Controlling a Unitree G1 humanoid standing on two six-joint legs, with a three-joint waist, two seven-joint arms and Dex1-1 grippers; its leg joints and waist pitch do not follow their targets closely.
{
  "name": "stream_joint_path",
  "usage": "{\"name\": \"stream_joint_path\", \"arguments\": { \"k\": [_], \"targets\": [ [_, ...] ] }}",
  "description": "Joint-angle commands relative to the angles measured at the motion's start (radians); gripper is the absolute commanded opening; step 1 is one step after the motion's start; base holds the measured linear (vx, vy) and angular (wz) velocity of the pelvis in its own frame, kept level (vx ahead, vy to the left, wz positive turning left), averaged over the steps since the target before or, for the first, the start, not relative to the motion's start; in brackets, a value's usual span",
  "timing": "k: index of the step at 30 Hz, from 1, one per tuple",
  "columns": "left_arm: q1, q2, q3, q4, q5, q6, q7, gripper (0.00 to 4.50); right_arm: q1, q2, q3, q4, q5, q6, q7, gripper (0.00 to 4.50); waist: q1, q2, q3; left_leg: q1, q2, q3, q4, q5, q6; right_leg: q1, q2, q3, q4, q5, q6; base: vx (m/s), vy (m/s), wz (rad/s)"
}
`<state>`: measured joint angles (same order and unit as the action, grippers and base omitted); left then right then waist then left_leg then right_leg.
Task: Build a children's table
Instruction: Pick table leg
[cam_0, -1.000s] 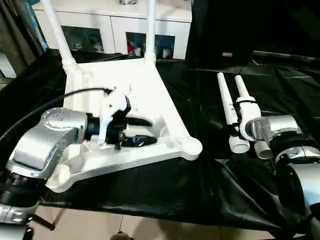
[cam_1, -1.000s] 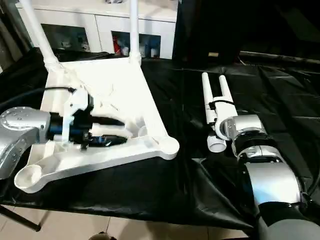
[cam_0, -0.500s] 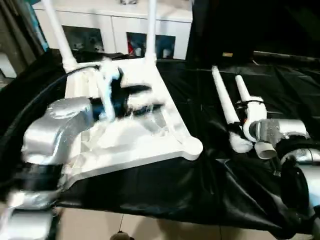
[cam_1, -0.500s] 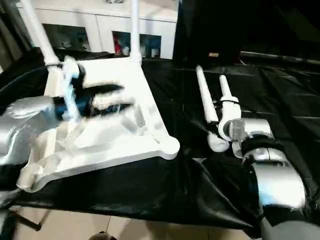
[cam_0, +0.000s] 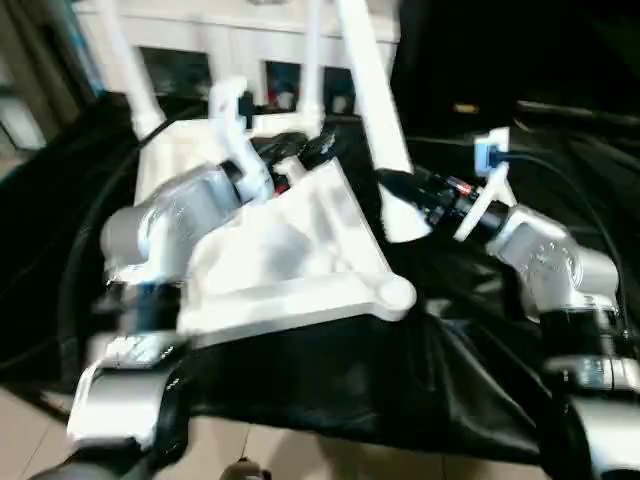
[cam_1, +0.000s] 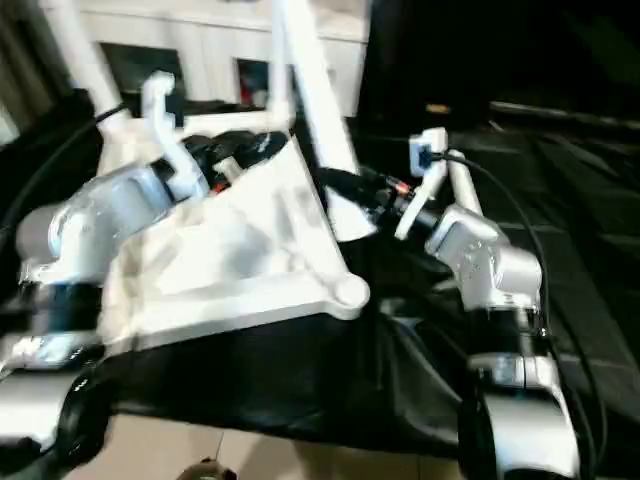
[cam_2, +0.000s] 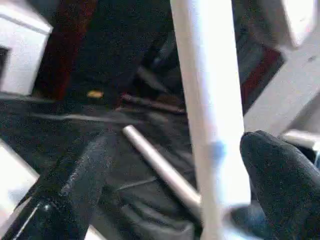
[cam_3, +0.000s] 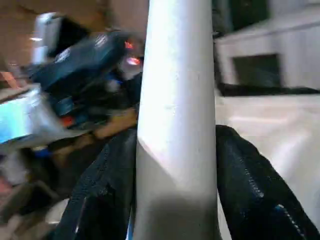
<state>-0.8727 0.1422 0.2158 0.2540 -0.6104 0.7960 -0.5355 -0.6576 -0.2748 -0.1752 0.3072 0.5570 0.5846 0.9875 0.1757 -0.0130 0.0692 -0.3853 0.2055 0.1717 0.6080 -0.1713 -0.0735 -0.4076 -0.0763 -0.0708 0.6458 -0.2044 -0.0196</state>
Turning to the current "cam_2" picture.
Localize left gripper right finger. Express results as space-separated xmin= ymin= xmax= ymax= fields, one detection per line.
xmin=239 ymin=129 xmax=320 ymax=240

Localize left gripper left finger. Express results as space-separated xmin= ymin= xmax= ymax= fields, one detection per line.
xmin=0 ymin=131 xmax=120 ymax=240

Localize white plastic table leg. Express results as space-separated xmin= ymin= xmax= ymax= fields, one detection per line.
xmin=170 ymin=0 xmax=252 ymax=240
xmin=121 ymin=124 xmax=204 ymax=212

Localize black mat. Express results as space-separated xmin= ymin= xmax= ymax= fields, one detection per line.
xmin=0 ymin=96 xmax=251 ymax=240

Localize small tan block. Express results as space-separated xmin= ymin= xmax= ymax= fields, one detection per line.
xmin=86 ymin=90 xmax=104 ymax=99

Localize long metal rod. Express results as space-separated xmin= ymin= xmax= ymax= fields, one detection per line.
xmin=120 ymin=93 xmax=186 ymax=115

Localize white cabinet with glass doors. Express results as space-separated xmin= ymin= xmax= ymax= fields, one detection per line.
xmin=0 ymin=6 xmax=54 ymax=96

